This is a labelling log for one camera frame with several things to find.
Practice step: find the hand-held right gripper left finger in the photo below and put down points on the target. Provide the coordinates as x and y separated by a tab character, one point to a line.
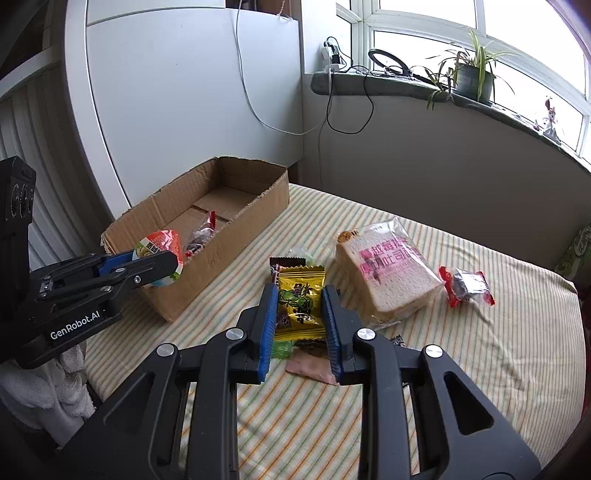
268	327

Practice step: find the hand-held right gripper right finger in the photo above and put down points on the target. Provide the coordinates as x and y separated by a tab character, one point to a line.
331	332

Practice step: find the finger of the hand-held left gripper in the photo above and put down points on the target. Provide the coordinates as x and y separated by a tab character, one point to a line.
115	263
152	270

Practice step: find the jelly cup with orange lid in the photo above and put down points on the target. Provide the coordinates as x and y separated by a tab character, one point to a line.
161	242

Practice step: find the yellow snack packet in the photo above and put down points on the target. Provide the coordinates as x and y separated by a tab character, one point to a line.
300	300

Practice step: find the brown chocolate bar packet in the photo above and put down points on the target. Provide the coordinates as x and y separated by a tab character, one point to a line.
397	341

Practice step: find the brown cardboard box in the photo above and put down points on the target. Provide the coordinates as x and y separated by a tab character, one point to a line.
221	258

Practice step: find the bagged sliced toast bread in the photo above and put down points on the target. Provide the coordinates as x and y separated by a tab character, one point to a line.
388	272

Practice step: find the bright green candy packet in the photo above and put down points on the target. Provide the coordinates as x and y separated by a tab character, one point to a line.
281	350

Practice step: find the pink candy packet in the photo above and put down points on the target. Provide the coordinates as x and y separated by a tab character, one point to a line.
309	367

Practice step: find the red clear snack packet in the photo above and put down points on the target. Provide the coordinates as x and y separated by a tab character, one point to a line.
201	237

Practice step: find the dark brown candy packet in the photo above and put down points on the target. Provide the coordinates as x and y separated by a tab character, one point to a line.
284	265

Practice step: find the white towel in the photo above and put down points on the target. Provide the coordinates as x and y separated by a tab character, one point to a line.
37	392

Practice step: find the translucent green candy packet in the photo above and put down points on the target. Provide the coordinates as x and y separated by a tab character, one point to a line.
300	251

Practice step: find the white slatted panel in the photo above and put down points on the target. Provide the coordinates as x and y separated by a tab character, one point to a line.
55	161

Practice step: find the striped bed sheet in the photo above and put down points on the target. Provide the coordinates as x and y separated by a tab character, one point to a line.
461	369

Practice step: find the red and silver snack packet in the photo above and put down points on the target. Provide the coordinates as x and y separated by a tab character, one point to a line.
466	286

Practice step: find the white cabinet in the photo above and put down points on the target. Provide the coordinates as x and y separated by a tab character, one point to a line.
184	92

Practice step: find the grey stone window sill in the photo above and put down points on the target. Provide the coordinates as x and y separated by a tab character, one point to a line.
351	85

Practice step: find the green patterned cushion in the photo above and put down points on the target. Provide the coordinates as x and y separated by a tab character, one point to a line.
577	254

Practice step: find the white power strip with chargers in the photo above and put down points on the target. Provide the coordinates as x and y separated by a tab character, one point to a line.
334	57

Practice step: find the potted spider plant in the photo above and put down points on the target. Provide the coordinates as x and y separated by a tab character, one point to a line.
473	81

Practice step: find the small figurine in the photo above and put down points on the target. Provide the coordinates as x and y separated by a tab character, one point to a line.
549	122

